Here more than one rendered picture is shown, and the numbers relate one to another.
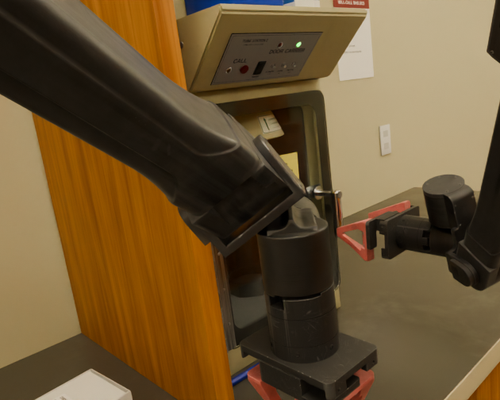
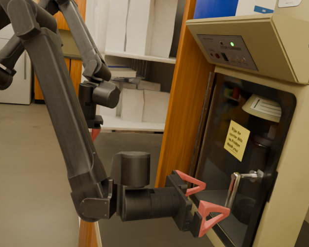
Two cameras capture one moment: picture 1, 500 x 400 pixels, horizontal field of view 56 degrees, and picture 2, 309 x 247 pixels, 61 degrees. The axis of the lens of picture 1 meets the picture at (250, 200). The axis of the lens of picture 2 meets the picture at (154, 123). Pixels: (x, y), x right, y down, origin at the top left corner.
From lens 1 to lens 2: 1.09 m
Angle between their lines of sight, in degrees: 105
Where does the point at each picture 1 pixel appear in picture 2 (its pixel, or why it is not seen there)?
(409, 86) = not seen: outside the picture
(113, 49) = (75, 36)
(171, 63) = (180, 45)
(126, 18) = not seen: hidden behind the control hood
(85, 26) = (73, 32)
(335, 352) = not seen: hidden behind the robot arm
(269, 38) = (212, 38)
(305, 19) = (220, 26)
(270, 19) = (203, 26)
